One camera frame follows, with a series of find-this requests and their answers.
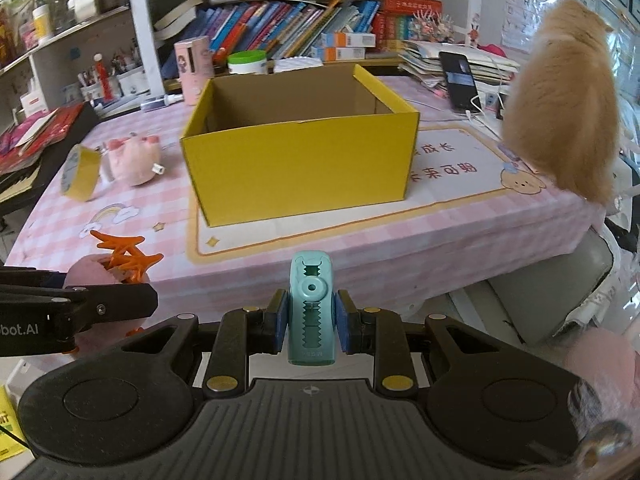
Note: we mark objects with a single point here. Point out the black electronic keyboard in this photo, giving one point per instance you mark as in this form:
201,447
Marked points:
51,161

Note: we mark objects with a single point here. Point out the orange white medicine box lower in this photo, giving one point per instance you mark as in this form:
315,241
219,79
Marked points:
338,54

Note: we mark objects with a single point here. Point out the pink chick plush toy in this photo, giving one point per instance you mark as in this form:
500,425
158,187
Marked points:
124,263

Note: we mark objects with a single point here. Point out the red papers pile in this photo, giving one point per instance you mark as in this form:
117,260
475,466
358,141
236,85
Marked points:
27,141

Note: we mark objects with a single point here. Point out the yellow tape roll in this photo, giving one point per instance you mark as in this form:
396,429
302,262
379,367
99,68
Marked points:
80,173

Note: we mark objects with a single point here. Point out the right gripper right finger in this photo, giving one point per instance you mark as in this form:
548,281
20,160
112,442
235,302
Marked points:
381,334

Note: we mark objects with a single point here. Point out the pink paw plush toy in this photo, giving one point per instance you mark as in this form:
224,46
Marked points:
135,160

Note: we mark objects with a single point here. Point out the pink humidifier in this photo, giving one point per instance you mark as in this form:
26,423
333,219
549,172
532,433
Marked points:
195,67

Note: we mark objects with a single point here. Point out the pink checkered tablecloth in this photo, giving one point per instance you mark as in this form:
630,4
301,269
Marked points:
389,260

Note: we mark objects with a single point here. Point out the yellow plastic bag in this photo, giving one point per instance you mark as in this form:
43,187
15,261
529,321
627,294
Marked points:
12,441

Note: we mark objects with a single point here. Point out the white quilted purse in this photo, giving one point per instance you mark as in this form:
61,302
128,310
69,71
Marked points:
297,63

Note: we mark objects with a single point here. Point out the white pen holder cups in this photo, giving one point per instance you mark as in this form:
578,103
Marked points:
131,83

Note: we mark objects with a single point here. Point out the orange white medicine box upper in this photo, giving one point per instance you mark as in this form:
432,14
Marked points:
348,40

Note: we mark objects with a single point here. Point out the spray bottle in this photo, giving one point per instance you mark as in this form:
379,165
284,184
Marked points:
160,101

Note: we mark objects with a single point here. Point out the yellow cardboard box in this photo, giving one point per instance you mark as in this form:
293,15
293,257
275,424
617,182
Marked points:
260,147

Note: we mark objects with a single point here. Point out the white jar green lid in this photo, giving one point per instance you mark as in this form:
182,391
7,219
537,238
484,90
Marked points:
251,62

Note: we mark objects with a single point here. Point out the stack of papers and magazines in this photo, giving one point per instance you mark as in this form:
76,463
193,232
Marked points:
422,58

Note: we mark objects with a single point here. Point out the black smartphone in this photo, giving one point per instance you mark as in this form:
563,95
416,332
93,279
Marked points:
459,82

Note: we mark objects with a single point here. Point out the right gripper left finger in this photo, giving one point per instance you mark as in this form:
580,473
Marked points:
241,333

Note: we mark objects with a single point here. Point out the white power adapter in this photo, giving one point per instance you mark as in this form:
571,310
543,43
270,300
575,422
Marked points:
106,174

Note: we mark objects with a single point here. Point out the row of leaning books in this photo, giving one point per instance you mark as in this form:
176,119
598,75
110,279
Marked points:
281,28

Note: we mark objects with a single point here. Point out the orange cat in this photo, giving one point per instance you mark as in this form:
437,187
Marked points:
561,114

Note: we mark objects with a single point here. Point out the orange white medicine box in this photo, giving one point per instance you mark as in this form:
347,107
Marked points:
348,40
338,54

